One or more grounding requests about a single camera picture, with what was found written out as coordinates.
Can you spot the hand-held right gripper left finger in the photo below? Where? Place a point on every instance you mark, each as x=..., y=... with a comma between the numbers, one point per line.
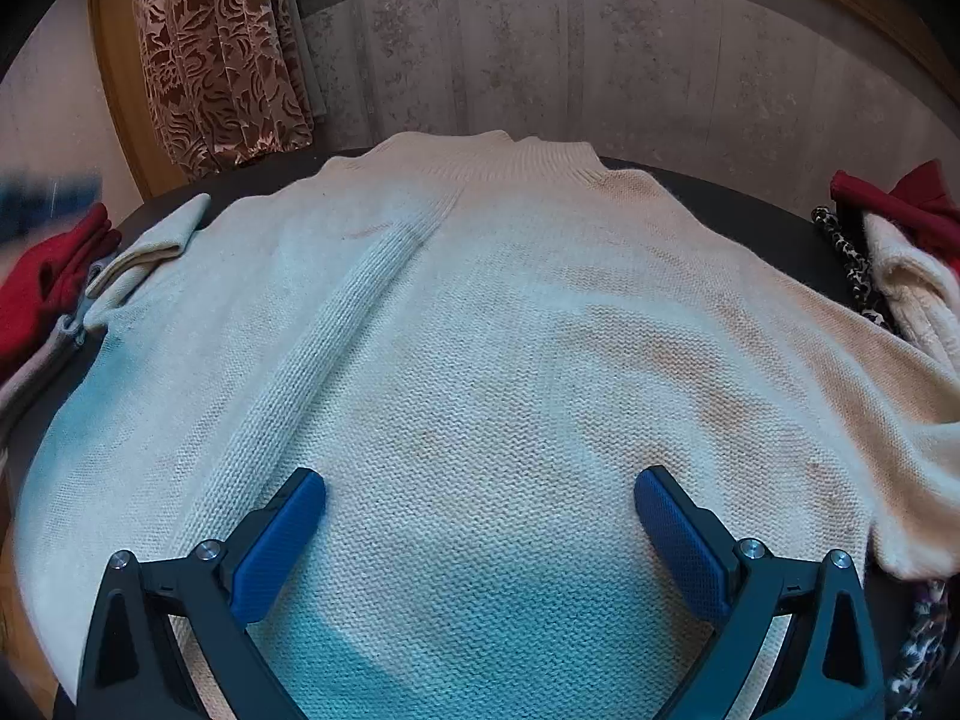
x=279, y=540

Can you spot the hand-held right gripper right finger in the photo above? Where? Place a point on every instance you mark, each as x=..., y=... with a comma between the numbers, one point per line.
x=681, y=540

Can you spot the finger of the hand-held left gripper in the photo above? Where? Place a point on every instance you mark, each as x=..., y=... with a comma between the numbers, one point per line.
x=45, y=195

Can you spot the cream knit sweater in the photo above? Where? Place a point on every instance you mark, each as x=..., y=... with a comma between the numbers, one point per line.
x=480, y=360

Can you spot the red knit garment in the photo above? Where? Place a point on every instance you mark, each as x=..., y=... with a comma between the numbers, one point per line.
x=45, y=277

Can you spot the grey knit garment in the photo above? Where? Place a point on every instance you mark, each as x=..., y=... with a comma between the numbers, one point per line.
x=37, y=360

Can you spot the brown floral curtain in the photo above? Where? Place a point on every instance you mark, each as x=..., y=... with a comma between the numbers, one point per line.
x=217, y=52

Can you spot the leopard print cloth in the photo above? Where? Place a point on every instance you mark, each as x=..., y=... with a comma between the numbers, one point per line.
x=851, y=262

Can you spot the cream fluffy garment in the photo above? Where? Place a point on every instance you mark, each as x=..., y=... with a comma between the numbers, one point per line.
x=911, y=292

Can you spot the red cloth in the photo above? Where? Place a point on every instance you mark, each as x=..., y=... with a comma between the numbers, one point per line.
x=900, y=202

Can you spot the wooden frame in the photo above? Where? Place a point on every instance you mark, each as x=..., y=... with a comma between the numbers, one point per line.
x=120, y=75

